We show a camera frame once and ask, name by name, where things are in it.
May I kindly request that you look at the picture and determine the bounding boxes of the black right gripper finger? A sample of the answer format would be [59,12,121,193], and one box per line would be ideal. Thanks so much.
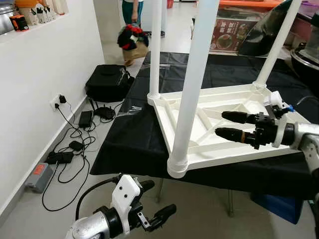
[221,111,260,124]
[215,127,257,145]

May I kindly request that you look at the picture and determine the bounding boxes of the white plastic table top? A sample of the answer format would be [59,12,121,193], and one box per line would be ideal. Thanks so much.
[147,82,312,179]

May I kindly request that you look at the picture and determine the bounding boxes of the black tablecloth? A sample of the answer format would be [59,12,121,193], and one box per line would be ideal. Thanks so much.
[91,51,319,200]

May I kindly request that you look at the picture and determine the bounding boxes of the black wok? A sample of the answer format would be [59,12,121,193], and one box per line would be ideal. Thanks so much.
[291,44,319,96]

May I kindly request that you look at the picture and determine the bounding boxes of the blue dustpan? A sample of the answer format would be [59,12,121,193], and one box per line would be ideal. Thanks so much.
[249,193,305,225]

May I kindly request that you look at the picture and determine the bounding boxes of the red printed box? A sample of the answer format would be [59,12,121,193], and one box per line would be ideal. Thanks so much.
[209,17,260,54]

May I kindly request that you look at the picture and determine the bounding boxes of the black router with antennas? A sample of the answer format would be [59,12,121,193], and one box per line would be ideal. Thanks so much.
[92,102,116,120]

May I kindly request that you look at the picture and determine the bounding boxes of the black glossy bag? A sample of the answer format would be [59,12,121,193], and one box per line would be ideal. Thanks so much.
[238,0,300,56]

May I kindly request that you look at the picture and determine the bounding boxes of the black square case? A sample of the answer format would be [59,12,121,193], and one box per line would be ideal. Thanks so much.
[86,64,135,103]

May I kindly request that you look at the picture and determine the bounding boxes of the orange plastic lid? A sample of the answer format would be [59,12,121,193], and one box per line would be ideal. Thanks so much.
[219,0,285,10]

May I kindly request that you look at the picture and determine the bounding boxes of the tan bag with clothes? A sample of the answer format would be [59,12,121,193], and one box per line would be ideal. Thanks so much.
[117,24,150,65]

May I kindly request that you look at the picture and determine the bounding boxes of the person white shirt teal shorts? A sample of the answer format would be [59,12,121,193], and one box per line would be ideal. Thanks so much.
[122,0,145,25]

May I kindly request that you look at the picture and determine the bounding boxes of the orange black device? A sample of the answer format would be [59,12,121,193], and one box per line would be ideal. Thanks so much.
[10,15,29,32]

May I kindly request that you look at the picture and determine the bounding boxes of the steel pot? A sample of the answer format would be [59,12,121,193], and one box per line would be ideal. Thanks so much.
[0,2,15,35]

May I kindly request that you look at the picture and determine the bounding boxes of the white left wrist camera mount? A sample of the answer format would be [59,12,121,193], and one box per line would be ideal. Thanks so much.
[111,174,142,235]

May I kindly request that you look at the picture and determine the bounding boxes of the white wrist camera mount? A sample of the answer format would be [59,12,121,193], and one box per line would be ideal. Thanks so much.
[263,91,296,149]
[111,174,142,235]

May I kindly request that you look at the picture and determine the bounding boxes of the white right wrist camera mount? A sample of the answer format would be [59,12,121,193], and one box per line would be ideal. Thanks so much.
[263,91,296,149]

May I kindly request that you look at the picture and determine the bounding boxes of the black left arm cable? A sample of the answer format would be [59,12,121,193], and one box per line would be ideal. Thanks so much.
[75,177,123,220]

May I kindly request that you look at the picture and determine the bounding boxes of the metal folding table frame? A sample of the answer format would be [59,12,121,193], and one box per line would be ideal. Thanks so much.
[155,178,235,218]

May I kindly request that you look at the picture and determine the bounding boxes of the black floor cable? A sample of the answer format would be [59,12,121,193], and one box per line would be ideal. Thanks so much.
[42,105,94,212]

